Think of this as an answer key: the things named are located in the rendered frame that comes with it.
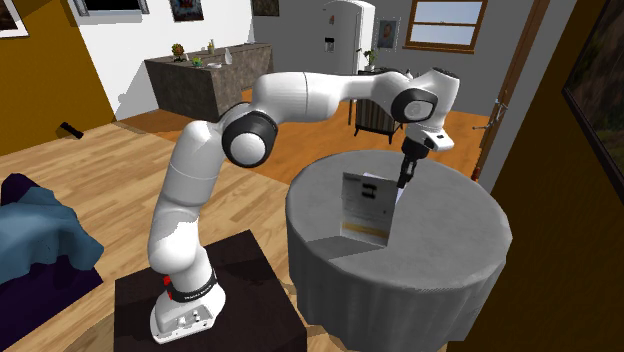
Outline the dark stone kitchen counter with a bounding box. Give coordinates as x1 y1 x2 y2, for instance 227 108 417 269
143 38 275 124

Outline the black cylinder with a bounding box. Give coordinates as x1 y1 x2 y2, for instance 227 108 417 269
58 121 86 141

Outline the white refrigerator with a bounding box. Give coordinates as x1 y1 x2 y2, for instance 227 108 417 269
322 0 377 77

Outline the white framed wall picture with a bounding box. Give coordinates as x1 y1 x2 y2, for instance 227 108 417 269
0 0 30 40

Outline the brown framed door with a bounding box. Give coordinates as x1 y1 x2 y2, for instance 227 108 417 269
471 0 553 183

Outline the grey framed dark picture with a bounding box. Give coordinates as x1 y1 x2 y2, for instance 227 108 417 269
71 0 151 17

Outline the dark robot stand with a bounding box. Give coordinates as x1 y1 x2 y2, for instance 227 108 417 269
113 229 308 352

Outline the grey flat box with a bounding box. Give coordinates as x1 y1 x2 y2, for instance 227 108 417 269
339 171 406 248

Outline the round table with grey cloth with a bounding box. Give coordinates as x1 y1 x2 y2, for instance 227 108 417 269
284 149 514 352

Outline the dark framed landscape picture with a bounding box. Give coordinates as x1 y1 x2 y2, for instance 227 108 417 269
561 0 624 207

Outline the grey framed portrait picture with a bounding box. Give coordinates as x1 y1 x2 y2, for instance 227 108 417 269
376 17 400 52

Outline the wooden framed window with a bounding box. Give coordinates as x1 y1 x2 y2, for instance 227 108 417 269
402 0 489 55

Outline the dark wooden side table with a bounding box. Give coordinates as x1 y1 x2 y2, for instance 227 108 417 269
347 47 407 145

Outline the dark framed colourful picture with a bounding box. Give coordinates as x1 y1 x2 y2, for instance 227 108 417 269
168 0 205 24

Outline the small dark wall picture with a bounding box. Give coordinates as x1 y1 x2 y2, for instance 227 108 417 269
250 0 282 18

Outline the blue blanket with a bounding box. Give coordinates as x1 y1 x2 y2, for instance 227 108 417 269
0 186 106 287

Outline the dark purple bed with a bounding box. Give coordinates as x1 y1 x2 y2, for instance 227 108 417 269
0 172 106 339

